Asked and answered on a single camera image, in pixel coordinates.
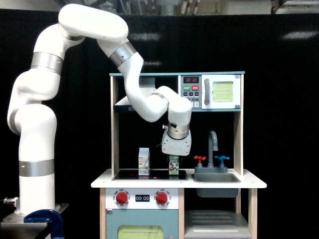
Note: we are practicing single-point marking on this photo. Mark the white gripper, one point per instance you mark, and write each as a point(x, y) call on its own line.
point(180, 147)

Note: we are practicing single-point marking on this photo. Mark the green juice carton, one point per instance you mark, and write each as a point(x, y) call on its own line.
point(173, 164)

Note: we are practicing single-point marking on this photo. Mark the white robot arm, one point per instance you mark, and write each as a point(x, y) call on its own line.
point(36, 124)

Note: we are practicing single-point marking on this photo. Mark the grey toy sink basin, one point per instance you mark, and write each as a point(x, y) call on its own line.
point(216, 178)

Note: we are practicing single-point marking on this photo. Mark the white milk carton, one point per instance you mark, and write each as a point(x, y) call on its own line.
point(144, 161)

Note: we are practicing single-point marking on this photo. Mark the right red oven knob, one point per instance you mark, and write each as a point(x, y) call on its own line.
point(161, 198)

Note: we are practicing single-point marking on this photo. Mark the red oven knob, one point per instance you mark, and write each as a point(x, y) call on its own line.
point(121, 198)
point(161, 198)

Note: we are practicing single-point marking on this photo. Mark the grey toy faucet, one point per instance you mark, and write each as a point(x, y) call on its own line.
point(212, 146)

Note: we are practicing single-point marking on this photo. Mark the black toy stovetop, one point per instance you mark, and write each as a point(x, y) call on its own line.
point(154, 175)

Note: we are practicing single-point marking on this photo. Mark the wooden toy kitchen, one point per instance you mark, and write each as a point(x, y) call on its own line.
point(129, 132)

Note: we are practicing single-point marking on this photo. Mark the left red oven knob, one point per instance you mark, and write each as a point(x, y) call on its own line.
point(121, 198)

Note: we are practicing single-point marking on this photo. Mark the grey lower shelf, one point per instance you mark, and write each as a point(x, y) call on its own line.
point(215, 224)

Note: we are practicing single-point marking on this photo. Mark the white toy microwave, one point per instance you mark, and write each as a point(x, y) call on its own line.
point(221, 91)

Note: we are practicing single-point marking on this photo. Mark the grey range hood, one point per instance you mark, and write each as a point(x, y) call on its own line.
point(122, 104)

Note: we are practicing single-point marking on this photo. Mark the blue oven door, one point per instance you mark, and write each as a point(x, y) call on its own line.
point(141, 224)

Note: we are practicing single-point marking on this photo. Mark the blue c-clamp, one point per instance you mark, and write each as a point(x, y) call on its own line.
point(50, 216)

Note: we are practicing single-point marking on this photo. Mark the red tap handle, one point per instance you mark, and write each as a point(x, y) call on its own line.
point(199, 159)

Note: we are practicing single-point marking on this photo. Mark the blue tap handle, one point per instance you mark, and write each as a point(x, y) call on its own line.
point(221, 159)

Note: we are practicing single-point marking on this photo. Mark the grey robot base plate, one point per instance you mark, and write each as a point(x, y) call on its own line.
point(43, 224)

